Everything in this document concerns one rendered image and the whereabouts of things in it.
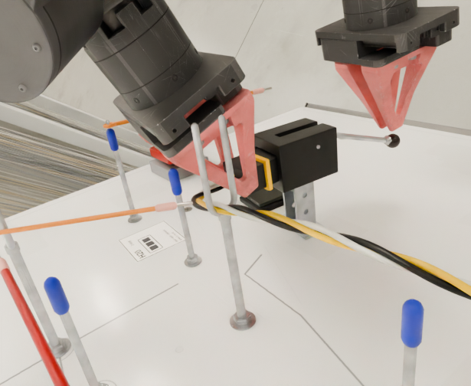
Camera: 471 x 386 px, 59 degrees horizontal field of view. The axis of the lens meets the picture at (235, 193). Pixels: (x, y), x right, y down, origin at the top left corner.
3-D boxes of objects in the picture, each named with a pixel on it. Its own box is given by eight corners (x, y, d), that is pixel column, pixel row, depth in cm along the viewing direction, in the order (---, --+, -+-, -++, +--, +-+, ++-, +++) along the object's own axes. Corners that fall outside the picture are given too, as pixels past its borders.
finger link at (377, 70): (387, 150, 37) (376, 42, 32) (333, 132, 43) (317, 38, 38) (442, 119, 39) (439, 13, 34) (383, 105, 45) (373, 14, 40)
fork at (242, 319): (248, 307, 30) (217, 111, 23) (262, 322, 28) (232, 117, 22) (224, 319, 29) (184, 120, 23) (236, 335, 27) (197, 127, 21)
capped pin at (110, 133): (145, 217, 44) (118, 118, 39) (134, 224, 43) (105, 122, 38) (135, 214, 45) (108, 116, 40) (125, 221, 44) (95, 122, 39)
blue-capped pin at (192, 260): (204, 262, 35) (184, 168, 31) (188, 269, 35) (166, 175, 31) (197, 254, 36) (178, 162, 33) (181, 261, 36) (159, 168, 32)
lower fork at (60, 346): (40, 348, 29) (-51, 157, 23) (66, 334, 30) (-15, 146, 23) (48, 365, 27) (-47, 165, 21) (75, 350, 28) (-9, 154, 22)
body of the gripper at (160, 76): (171, 154, 24) (80, 43, 20) (126, 119, 33) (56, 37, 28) (253, 83, 25) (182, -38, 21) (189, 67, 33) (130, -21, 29)
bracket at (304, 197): (327, 230, 37) (325, 178, 35) (305, 240, 36) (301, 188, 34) (296, 210, 41) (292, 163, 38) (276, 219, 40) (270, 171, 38)
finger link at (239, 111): (231, 233, 30) (149, 135, 24) (193, 198, 35) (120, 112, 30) (300, 170, 30) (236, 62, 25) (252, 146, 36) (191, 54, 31)
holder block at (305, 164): (338, 171, 35) (337, 126, 34) (283, 193, 33) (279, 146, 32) (308, 158, 39) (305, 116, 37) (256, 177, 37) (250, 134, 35)
